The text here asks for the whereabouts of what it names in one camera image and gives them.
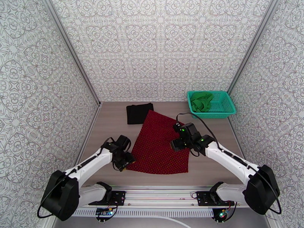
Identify red dotted cloth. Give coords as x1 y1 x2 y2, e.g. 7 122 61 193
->
126 109 190 175

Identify green cloth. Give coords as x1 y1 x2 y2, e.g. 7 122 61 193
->
190 91 214 113

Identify black cloth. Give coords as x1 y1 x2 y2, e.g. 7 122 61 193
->
126 103 154 125

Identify aluminium table edge strip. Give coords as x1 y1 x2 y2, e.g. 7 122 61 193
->
79 102 103 159
227 117 247 162

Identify teal plastic basket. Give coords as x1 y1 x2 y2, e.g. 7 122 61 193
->
187 90 237 119

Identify small circuit board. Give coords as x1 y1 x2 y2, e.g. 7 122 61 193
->
95 207 114 218
216 209 230 221

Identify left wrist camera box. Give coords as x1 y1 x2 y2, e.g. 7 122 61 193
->
116 135 131 152

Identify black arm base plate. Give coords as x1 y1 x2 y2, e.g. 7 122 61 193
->
196 190 235 207
88 190 127 206

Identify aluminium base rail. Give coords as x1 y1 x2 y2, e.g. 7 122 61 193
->
49 185 274 209

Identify white slotted cable duct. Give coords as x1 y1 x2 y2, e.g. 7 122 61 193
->
57 209 214 217

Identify white curved cable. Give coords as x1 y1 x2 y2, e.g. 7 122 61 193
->
142 215 192 228

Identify black base cable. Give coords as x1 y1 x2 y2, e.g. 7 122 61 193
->
226 201 238 222

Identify aluminium corner post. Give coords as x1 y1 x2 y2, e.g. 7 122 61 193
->
226 0 280 93
41 0 103 107

